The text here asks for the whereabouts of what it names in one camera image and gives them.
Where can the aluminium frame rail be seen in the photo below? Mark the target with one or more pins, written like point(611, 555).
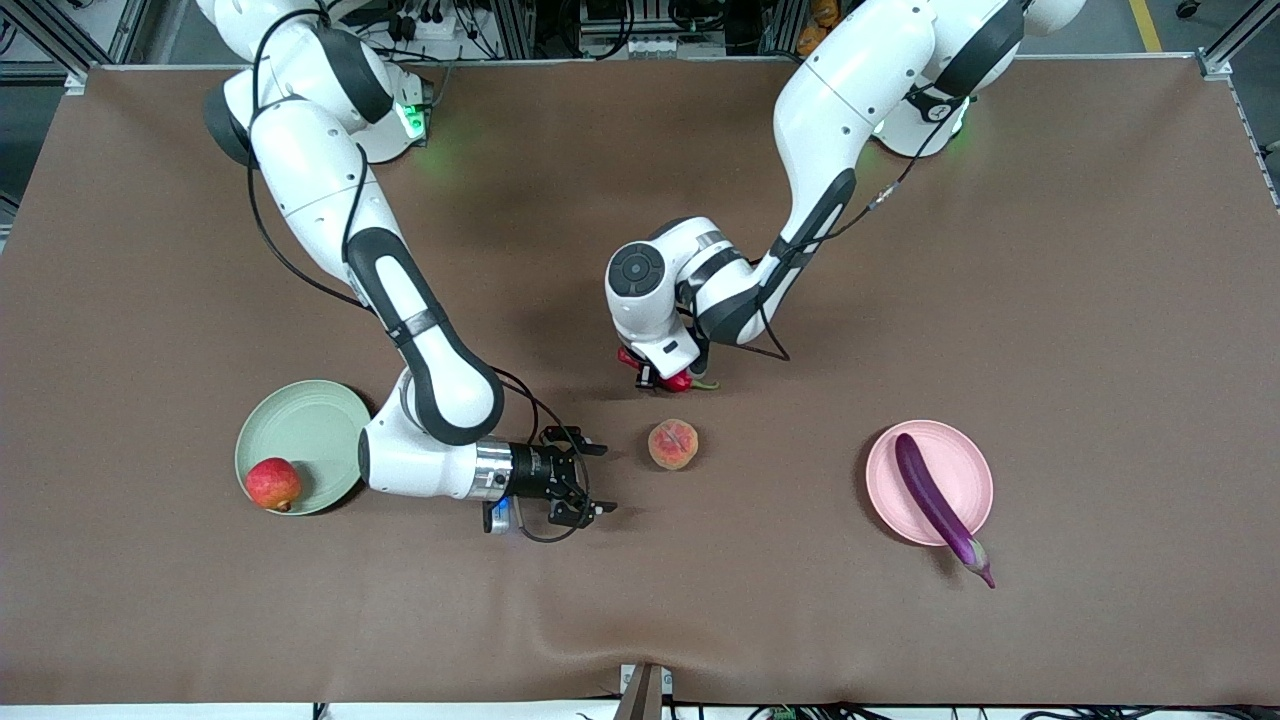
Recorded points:
point(1235, 38)
point(80, 45)

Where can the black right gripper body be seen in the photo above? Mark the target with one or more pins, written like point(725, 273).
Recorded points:
point(530, 472)

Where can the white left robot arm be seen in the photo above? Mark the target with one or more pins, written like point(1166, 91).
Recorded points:
point(850, 110)

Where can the pink plate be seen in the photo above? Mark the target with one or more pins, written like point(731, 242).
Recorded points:
point(965, 465)

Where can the orange packaged goods heap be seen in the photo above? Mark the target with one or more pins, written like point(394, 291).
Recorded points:
point(815, 30)

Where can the grey metal table bracket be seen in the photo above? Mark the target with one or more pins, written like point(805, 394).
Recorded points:
point(643, 692)

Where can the red apple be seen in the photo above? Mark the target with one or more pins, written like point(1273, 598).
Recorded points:
point(273, 484)

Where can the brown table cloth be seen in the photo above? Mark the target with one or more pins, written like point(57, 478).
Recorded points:
point(600, 600)

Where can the red chili pepper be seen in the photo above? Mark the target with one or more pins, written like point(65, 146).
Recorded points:
point(682, 381)

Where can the purple eggplant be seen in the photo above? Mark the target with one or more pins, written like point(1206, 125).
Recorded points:
point(935, 500)

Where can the orange pink peach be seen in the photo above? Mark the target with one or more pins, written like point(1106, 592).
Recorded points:
point(673, 445)

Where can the pale green plate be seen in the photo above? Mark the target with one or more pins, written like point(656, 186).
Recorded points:
point(300, 430)

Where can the white connector block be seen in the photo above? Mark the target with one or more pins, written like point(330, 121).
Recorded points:
point(658, 46)

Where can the white power strip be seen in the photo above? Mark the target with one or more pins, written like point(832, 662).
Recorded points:
point(445, 22)

